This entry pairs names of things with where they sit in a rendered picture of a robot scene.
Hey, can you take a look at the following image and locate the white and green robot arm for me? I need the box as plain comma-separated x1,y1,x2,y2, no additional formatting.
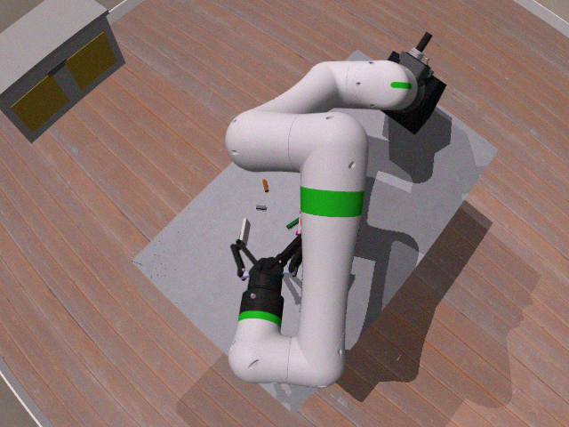
225,32,434,388

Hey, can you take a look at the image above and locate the green rod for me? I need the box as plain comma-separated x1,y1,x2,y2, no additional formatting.
286,217,300,229

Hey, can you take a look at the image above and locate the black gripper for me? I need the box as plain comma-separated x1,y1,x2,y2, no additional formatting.
230,211,302,294

